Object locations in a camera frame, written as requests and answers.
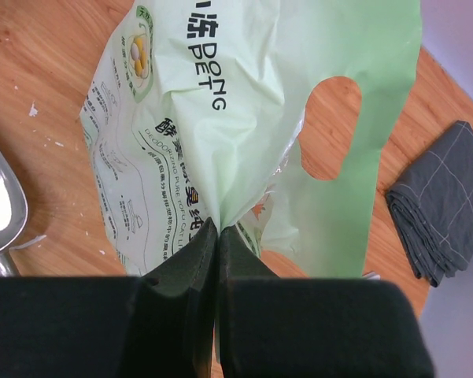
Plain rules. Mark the grey metal scoop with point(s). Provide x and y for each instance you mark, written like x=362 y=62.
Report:
x=13 y=215

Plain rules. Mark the white plastic bag clip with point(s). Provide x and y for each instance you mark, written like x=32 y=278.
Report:
x=372 y=276

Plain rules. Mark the folded dark grey cloth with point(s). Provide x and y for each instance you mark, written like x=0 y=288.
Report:
x=431 y=205

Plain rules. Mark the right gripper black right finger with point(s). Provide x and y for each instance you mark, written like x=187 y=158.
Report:
x=270 y=326

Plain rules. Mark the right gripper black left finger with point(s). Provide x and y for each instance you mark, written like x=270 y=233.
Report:
x=157 y=325

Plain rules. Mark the green cat litter bag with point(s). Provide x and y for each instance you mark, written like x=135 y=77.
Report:
x=193 y=114

